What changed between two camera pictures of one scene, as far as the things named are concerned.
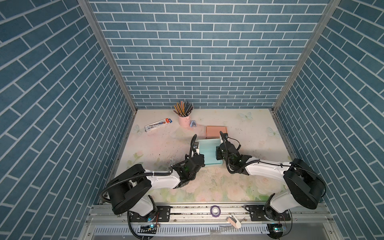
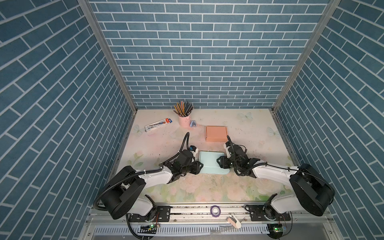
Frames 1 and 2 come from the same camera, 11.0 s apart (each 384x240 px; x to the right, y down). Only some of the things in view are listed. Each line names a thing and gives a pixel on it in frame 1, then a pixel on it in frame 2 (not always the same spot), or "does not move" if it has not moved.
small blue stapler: x=193 y=123 does not move
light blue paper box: x=207 y=148 -> x=210 y=165
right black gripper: x=218 y=151 does not move
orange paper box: x=213 y=132 does not move
